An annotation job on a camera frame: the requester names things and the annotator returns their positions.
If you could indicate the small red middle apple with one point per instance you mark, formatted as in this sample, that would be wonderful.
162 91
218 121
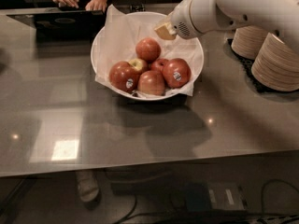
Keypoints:
159 64

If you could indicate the grey box on floor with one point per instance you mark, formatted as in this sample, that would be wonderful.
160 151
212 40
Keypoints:
226 196

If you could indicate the red apple at back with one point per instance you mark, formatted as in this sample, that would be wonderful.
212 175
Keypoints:
148 49

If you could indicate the black laptop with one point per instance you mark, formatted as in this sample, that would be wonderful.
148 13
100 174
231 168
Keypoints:
62 24

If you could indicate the red apple with sticker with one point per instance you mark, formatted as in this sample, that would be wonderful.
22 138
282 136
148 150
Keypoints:
176 73
123 76

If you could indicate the white paper liner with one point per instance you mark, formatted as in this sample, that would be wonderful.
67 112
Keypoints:
121 34

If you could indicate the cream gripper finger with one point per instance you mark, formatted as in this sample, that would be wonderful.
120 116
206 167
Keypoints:
165 31

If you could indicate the white bowl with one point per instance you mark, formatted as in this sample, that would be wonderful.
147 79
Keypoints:
99 56

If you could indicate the foot in grey sock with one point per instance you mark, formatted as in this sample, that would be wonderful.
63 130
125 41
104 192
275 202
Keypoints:
88 188

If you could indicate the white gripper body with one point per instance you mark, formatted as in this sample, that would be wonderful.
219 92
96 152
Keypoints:
182 21

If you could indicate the paper plate stack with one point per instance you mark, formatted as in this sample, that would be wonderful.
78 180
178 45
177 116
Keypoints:
248 41
276 65

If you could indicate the front paper plate stack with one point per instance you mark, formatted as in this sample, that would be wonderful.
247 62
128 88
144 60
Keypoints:
276 65

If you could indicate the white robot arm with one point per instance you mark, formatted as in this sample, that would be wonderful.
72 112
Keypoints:
280 17

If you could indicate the person's left hand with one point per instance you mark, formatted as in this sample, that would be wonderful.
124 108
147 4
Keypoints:
98 5

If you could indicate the yellow-green apple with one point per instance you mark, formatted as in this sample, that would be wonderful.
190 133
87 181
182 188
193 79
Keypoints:
139 65

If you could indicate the back paper plate stack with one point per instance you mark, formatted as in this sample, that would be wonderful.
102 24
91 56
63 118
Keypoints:
248 41

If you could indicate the black rubber mat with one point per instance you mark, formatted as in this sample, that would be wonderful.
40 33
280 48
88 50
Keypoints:
249 69

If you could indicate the red apple front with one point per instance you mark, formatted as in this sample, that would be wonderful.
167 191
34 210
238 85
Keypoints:
151 82

